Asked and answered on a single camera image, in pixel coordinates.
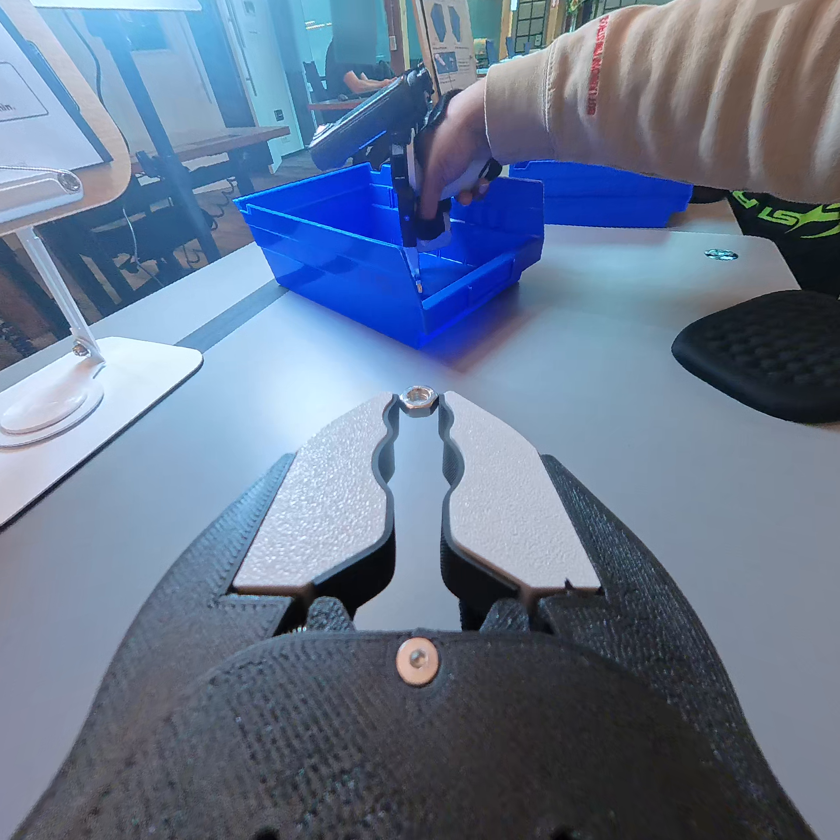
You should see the white tablet stand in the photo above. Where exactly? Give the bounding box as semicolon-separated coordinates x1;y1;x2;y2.
0;164;204;526

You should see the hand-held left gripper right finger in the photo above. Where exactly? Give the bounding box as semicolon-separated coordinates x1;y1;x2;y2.
440;392;603;618

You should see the black chair armrest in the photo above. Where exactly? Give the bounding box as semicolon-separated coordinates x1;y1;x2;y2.
672;289;840;425

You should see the person's right hand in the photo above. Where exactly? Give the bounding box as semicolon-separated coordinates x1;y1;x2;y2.
418;82;506;224

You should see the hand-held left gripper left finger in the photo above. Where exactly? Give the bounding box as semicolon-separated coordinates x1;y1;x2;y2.
233;392;399;615

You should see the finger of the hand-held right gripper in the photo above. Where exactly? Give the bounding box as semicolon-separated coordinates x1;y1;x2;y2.
402;237;426;298

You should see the studio softbox light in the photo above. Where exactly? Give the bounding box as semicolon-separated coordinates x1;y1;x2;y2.
33;0;224;263

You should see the white instruction sheet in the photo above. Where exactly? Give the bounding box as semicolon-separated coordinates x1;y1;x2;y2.
0;20;109;178

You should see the wooden desk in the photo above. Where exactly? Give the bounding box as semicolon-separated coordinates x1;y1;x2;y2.
138;125;292;198

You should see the cardboard sign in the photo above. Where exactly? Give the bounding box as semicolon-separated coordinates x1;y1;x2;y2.
418;0;480;95

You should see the person's right forearm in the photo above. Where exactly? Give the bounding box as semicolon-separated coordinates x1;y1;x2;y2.
483;0;840;204

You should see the blue plastic bin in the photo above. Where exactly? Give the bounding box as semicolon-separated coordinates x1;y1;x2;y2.
234;161;546;350
510;158;694;229

